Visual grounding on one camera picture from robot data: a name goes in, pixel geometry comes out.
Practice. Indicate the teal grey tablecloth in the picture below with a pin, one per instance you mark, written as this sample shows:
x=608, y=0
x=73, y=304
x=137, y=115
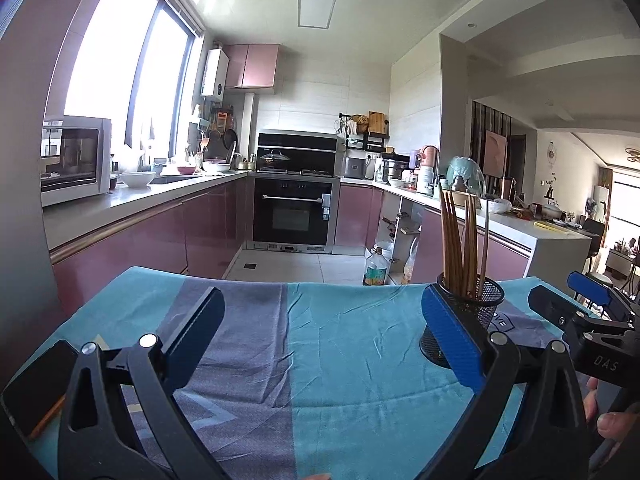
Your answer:
x=304, y=378

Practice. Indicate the black built-in oven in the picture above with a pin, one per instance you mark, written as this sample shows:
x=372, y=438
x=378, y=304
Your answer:
x=293, y=213

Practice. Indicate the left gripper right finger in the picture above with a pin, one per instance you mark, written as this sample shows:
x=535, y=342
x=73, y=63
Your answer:
x=549, y=437

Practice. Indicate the black wall spice rack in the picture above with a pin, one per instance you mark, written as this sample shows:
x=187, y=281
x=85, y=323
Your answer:
x=364, y=132

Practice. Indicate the white bowl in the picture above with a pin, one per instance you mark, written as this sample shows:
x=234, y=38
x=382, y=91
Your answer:
x=137, y=179

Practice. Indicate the black smartphone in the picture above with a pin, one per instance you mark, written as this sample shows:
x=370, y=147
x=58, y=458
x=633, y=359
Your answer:
x=37, y=394

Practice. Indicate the oil bottle on floor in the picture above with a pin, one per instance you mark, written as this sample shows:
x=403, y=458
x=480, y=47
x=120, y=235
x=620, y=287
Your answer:
x=376, y=268

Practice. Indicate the pink wall cabinet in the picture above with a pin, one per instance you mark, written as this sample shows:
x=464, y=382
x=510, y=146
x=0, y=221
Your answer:
x=252, y=67

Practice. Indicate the teal dome food cover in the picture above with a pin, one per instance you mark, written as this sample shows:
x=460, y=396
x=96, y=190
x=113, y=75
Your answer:
x=463, y=174

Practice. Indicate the person's right hand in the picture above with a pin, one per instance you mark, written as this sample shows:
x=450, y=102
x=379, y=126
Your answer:
x=612, y=425

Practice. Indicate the white microwave oven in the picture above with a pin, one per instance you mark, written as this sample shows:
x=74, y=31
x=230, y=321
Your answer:
x=75, y=159

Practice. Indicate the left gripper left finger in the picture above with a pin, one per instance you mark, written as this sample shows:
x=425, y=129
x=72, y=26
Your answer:
x=97, y=438

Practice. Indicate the pink thermos jug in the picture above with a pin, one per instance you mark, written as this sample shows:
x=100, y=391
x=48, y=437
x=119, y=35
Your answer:
x=428, y=170

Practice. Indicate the black mesh utensil cup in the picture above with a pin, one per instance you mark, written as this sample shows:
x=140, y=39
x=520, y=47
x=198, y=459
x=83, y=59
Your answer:
x=445, y=314

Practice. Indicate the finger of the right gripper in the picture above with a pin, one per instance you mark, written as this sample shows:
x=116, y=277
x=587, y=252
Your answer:
x=613, y=302
x=555, y=307

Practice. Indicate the white water heater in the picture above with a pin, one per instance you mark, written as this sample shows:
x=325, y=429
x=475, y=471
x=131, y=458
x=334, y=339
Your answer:
x=215, y=75

